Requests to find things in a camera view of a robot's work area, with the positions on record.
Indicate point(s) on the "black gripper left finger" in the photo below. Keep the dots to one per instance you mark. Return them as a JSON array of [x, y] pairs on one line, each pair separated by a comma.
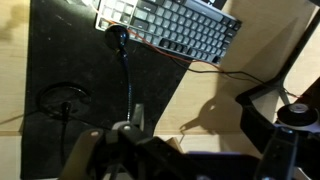
[[150, 150]]

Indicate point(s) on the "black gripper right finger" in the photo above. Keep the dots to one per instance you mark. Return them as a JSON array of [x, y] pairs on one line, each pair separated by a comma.
[[278, 153]]

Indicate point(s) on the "black monitor stand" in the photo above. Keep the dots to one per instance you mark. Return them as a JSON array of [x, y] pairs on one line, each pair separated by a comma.
[[293, 53]]

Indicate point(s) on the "black desk mat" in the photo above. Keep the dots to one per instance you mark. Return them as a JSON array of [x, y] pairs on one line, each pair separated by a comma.
[[83, 63]]

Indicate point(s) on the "black mechanical keyboard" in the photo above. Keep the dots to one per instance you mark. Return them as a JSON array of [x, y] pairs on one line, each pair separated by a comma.
[[180, 28]]

